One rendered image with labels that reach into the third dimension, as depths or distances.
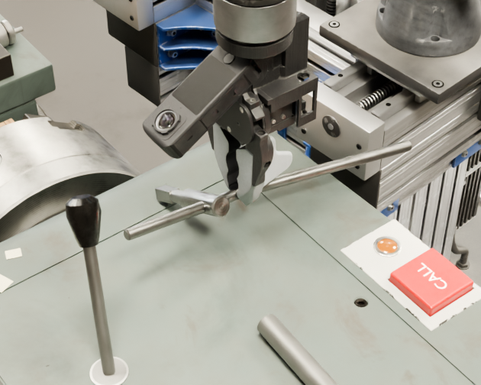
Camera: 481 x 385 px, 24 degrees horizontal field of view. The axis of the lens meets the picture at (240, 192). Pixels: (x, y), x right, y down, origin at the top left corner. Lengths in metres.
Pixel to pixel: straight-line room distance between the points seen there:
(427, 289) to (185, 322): 0.24
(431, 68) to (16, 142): 0.58
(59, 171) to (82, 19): 2.45
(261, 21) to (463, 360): 0.37
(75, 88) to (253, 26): 2.46
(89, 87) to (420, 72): 1.99
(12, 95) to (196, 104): 0.97
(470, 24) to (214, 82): 0.63
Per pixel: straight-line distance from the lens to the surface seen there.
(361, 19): 1.64
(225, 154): 1.11
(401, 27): 1.57
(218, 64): 1.03
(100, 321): 1.03
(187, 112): 1.01
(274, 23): 0.98
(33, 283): 1.13
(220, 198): 1.10
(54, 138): 1.33
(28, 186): 1.27
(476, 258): 2.63
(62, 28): 3.68
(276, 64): 1.05
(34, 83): 1.97
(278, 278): 1.12
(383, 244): 1.16
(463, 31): 1.58
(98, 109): 3.33
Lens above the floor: 2.09
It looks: 43 degrees down
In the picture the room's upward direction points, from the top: straight up
